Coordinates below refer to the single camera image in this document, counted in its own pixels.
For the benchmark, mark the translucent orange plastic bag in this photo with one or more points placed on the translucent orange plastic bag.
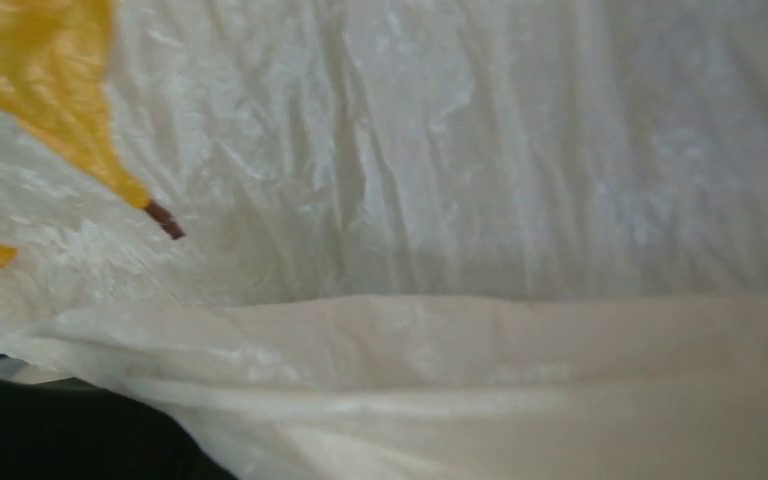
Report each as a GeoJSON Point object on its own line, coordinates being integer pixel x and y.
{"type": "Point", "coordinates": [399, 239]}

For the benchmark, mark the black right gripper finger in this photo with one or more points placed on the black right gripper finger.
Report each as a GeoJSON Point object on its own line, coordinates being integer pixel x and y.
{"type": "Point", "coordinates": [68, 429]}

